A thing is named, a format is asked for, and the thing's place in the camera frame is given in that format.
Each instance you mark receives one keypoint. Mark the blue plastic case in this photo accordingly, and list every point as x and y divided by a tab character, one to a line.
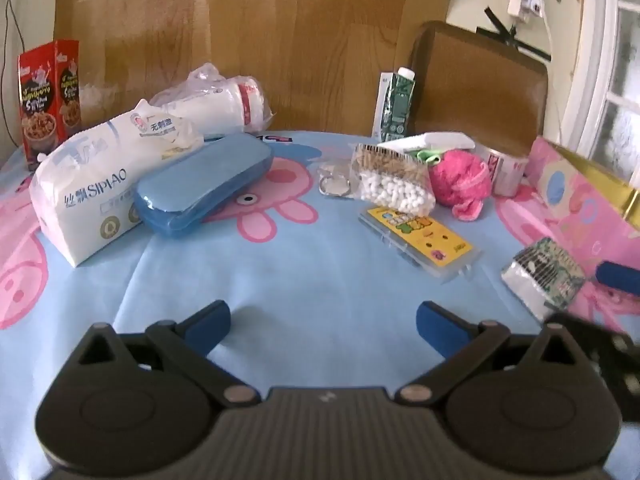
200	180

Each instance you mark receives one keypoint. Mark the wood-pattern board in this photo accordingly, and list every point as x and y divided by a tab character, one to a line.
275	35

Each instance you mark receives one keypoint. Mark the pink biscuit tin box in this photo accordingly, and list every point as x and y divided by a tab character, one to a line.
575	195

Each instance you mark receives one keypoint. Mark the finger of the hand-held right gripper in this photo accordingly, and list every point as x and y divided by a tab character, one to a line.
619	275

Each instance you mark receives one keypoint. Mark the white tin can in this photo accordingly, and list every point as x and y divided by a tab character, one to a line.
507	172

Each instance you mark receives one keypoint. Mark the clear bag of white beads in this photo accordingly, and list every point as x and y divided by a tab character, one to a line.
395	187

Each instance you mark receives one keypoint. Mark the white window frame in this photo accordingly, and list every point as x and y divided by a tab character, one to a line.
595	35

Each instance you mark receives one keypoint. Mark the small patterned tissue pack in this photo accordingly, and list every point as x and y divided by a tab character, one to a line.
540	272

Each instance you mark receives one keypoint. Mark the blue cartoon pig tablecloth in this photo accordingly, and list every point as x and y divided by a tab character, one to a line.
300	270

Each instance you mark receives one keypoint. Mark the long black tape strip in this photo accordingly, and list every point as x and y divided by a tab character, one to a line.
522	46

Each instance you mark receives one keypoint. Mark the short black tape strip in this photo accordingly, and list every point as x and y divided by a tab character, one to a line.
499	22

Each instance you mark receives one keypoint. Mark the brown chair cushion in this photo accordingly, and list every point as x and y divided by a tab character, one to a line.
475	85

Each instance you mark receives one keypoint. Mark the red snack box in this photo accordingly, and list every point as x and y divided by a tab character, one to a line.
42	110

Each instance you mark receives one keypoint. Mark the large white tissue pack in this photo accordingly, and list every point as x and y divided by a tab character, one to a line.
85	195

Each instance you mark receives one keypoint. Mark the bagged stack of paper cups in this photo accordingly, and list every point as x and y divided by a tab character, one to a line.
215	105

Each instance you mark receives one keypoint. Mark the light green cloth piece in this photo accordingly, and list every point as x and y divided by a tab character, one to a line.
426	155

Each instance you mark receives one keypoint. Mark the green drink carton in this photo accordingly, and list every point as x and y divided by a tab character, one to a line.
397	105

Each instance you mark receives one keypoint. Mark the pink fluffy scrunchie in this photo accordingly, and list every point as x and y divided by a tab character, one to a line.
457	182

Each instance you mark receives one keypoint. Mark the white packet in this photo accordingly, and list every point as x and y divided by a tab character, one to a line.
440	141

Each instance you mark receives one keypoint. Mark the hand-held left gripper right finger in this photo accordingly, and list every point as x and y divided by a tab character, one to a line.
434	322

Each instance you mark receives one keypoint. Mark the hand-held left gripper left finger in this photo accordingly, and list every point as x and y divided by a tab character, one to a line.
212	321

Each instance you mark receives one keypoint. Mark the yellow card packet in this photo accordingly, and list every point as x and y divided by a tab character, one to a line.
420	237

